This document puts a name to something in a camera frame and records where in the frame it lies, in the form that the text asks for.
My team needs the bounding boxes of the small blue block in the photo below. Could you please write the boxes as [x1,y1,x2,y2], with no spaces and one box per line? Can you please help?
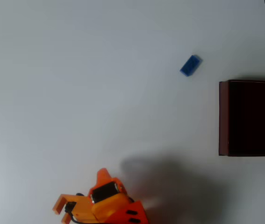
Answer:
[179,55,203,77]

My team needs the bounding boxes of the dark red box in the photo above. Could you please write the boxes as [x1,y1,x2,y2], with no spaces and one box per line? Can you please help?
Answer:
[218,79,265,157]

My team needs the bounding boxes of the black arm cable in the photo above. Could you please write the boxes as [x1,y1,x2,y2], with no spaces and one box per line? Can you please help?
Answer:
[64,192,84,224]

